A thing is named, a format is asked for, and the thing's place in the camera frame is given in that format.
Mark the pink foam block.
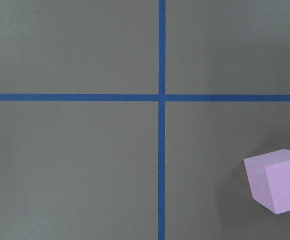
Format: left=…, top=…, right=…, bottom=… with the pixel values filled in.
left=244, top=149, right=290, bottom=214

